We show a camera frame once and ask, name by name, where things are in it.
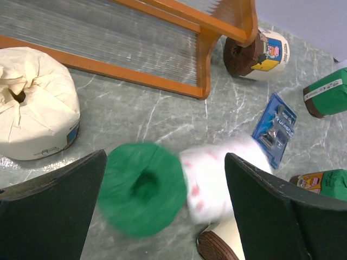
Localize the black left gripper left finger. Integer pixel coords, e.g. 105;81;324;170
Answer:
1;149;107;259

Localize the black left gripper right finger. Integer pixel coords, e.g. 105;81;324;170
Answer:
224;153;346;259

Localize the white dotted roll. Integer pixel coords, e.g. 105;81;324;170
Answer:
179;133;272;224

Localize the green roll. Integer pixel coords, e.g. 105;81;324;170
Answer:
303;68;346;119
98;142;187;237
290;169;347;201

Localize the orange wooden shelf rack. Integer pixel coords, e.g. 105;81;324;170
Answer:
1;0;258;100

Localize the cream wrapped roll front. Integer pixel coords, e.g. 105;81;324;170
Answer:
197;216;245;260

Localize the cream wrapped roll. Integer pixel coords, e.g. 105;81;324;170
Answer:
197;216;245;260
1;47;80;160

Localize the blue razor blister pack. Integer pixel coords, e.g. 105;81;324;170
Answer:
252;93;297;169

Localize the cream wrapped roll left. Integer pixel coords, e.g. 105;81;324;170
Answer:
1;47;80;160

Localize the cartoon wrapped roll back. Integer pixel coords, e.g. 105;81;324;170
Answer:
223;27;290;81

